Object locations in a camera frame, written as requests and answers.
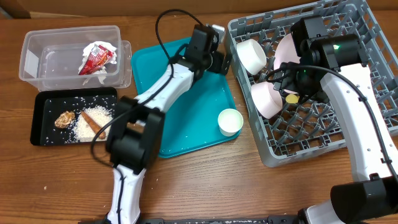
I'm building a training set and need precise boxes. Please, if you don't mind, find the white cup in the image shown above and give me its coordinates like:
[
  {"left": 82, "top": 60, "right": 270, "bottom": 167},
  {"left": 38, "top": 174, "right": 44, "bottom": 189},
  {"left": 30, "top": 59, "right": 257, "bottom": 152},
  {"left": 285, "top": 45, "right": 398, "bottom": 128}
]
[{"left": 218, "top": 108, "right": 244, "bottom": 137}]

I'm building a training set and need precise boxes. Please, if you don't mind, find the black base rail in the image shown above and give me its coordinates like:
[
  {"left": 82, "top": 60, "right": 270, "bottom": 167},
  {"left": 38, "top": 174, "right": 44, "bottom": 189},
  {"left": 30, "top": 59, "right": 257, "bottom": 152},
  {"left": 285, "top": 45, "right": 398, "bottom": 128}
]
[{"left": 137, "top": 215, "right": 300, "bottom": 224}]

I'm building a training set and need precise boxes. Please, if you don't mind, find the grey dishwasher rack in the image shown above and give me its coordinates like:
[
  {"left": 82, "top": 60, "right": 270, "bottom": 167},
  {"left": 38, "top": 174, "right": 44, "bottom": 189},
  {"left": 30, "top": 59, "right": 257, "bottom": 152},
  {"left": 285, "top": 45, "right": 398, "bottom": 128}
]
[{"left": 226, "top": 1, "right": 397, "bottom": 167}]

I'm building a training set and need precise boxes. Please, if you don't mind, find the clear plastic waste bin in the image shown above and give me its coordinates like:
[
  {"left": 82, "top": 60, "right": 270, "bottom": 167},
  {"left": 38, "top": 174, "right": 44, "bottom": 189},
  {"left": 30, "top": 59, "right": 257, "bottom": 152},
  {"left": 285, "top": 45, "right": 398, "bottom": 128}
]
[{"left": 19, "top": 26, "right": 132, "bottom": 91}]

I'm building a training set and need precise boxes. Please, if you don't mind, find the white bowl with rice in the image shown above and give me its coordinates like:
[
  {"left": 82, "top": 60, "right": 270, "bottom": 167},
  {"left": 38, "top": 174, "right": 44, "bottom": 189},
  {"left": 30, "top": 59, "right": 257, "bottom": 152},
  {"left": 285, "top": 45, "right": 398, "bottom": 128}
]
[{"left": 236, "top": 39, "right": 267, "bottom": 75}]

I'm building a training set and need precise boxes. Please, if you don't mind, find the pile of rice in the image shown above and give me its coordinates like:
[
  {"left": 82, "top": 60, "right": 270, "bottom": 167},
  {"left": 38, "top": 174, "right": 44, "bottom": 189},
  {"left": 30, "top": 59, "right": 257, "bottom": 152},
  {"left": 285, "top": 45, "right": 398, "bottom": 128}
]
[{"left": 73, "top": 106, "right": 112, "bottom": 142}]

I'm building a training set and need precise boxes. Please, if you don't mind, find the black plastic tray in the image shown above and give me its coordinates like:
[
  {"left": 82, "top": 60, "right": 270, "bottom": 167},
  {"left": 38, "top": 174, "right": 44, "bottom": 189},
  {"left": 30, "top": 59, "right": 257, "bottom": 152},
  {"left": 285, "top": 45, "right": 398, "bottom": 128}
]
[{"left": 30, "top": 87, "right": 118, "bottom": 146}]

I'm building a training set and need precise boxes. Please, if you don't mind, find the pink bowl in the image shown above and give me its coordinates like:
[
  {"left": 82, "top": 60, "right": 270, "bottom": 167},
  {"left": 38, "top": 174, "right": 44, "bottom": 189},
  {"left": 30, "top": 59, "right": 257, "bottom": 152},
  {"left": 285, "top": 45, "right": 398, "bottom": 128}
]
[{"left": 251, "top": 82, "right": 283, "bottom": 119}]

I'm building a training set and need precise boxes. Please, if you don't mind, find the teal serving tray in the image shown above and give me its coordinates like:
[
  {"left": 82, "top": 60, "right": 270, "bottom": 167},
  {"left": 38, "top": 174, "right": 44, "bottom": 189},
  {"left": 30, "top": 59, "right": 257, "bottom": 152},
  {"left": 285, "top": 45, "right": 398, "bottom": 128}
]
[{"left": 131, "top": 45, "right": 240, "bottom": 159}]

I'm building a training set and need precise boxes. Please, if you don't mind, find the brown food chunk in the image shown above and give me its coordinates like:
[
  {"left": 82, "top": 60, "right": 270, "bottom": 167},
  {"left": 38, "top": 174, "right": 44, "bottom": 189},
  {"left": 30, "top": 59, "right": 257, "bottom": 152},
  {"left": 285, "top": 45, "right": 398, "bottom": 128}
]
[{"left": 55, "top": 111, "right": 75, "bottom": 129}]

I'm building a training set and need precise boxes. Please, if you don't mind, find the yellow plastic spoon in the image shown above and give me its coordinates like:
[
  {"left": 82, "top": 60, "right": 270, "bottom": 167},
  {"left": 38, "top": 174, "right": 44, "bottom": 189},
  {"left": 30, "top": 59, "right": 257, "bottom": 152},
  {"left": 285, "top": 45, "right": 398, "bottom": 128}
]
[{"left": 285, "top": 94, "right": 300, "bottom": 104}]

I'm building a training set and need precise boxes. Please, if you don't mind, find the red snack wrapper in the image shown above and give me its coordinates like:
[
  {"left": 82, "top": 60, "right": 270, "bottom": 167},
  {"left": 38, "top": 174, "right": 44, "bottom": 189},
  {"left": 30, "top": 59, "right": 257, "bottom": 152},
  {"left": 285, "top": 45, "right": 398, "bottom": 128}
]
[{"left": 79, "top": 44, "right": 116, "bottom": 75}]

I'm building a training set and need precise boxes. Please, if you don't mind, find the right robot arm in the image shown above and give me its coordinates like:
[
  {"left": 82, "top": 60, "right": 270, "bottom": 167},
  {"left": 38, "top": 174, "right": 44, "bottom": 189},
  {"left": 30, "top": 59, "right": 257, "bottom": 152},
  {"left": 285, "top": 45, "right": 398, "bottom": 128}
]
[{"left": 281, "top": 16, "right": 397, "bottom": 223}]

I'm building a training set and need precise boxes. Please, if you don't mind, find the large white plate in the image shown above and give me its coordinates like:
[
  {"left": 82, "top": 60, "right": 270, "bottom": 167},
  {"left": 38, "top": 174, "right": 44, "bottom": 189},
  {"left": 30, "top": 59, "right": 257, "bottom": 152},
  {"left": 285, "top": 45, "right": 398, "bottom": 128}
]
[{"left": 273, "top": 33, "right": 302, "bottom": 95}]

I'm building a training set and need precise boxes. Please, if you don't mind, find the white napkin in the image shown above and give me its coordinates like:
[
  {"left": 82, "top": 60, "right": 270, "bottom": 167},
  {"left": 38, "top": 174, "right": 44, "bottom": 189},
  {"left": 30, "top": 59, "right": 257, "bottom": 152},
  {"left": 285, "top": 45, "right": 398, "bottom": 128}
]
[{"left": 78, "top": 41, "right": 118, "bottom": 85}]

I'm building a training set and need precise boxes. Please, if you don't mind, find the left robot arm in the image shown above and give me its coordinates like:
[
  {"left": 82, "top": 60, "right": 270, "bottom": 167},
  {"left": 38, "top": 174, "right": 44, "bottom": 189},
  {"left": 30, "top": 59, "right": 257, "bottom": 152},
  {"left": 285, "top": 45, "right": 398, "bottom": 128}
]
[{"left": 104, "top": 24, "right": 231, "bottom": 223}]

